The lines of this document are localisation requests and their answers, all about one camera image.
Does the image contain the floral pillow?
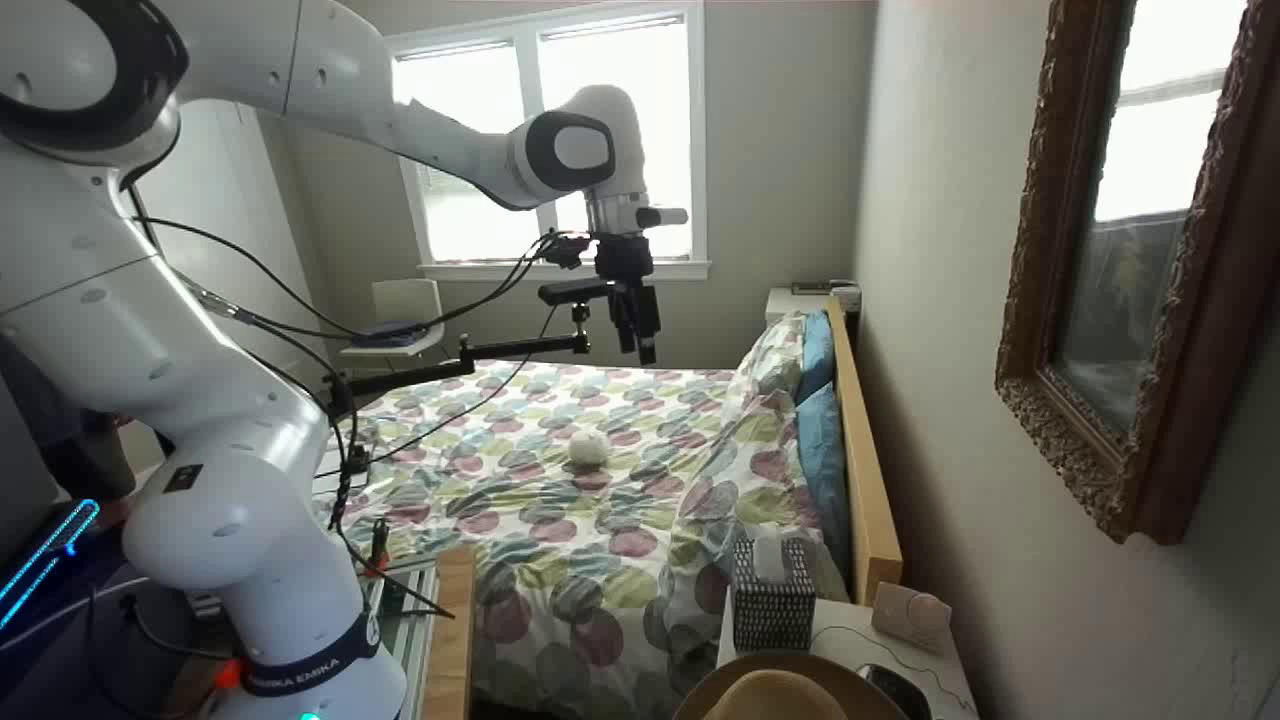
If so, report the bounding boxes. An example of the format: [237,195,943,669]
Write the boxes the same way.
[726,307,810,409]

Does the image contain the black stereo camera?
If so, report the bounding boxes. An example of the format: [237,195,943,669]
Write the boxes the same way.
[536,276,616,311]

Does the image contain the white framed window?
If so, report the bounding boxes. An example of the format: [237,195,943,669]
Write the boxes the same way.
[380,0,711,285]

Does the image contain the pink salt rock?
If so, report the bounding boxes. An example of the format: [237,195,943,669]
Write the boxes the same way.
[868,580,959,659]

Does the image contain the white bedside cabinet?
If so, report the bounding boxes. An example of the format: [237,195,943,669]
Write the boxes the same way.
[759,279,865,322]

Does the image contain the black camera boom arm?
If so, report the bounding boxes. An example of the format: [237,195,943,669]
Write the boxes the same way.
[321,300,596,417]

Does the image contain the white chair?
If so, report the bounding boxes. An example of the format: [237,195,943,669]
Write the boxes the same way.
[336,273,446,373]

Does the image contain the black computer mouse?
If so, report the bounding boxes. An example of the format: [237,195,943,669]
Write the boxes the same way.
[856,659,934,720]

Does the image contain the white marble nightstand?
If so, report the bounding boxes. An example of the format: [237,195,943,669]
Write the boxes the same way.
[708,591,982,720]

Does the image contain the small blue pillow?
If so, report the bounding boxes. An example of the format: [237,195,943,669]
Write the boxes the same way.
[792,307,840,404]

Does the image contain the light wooden headboard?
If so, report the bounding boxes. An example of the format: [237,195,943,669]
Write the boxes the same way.
[820,286,907,610]

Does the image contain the small white ball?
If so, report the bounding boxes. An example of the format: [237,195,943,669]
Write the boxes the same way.
[563,430,611,472]

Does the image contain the framed wall mirror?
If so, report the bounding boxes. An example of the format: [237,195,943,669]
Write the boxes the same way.
[993,0,1280,549]

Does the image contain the blue glowing light strip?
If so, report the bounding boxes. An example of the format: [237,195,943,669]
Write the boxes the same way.
[0,497,107,630]

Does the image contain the tan straw hat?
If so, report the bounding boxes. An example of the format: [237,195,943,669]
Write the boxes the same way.
[669,647,912,720]

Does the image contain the large blue pillow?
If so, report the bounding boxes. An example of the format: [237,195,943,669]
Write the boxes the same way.
[792,379,856,580]

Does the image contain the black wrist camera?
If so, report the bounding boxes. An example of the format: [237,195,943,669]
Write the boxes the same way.
[536,228,596,273]

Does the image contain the floral bedspread bed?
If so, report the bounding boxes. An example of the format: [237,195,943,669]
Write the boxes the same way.
[306,356,856,720]

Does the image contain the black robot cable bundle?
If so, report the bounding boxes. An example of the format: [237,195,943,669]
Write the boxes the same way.
[118,174,601,622]

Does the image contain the blue chair cushion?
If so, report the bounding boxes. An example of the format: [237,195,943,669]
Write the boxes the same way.
[348,317,437,352]

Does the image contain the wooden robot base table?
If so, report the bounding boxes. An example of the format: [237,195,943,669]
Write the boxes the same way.
[365,544,479,720]

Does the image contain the grey woven tissue box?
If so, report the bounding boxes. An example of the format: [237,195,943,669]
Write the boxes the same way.
[726,530,820,657]

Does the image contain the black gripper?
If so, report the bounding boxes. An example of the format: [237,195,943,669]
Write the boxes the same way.
[591,230,663,366]

